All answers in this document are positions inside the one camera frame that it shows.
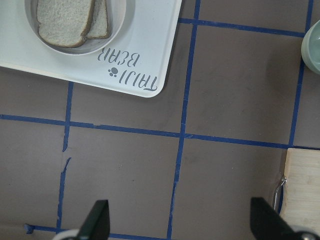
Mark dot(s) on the bread slice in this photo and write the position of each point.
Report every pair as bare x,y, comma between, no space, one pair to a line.
64,23
100,24

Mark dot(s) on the wooden cutting board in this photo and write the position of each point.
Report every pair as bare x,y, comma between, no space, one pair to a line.
300,207

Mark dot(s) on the cream serving tray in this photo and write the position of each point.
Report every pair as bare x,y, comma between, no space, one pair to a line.
135,62

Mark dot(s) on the white round plate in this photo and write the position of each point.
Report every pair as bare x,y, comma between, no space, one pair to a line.
116,10

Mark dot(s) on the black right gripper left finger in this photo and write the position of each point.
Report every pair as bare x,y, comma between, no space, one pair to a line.
97,224

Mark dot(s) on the light green bowl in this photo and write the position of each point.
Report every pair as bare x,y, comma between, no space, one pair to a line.
310,48

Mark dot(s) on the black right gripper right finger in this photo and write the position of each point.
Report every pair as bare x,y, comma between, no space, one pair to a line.
265,223

